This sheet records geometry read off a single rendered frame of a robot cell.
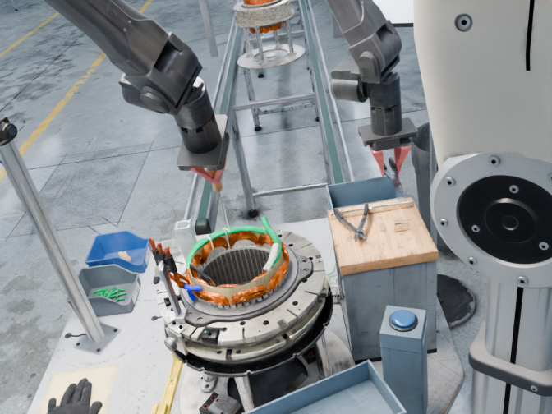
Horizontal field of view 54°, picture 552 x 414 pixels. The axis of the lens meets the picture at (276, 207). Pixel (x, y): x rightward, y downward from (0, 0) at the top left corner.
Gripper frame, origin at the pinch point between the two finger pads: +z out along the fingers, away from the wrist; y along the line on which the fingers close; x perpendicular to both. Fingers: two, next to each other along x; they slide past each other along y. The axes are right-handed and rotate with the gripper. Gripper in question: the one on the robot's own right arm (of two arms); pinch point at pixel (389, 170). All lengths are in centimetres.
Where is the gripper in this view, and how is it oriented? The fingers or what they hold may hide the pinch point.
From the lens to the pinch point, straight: 111.0
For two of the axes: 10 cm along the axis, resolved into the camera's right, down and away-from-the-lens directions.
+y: -9.8, 1.8, 0.5
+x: 0.6, 5.4, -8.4
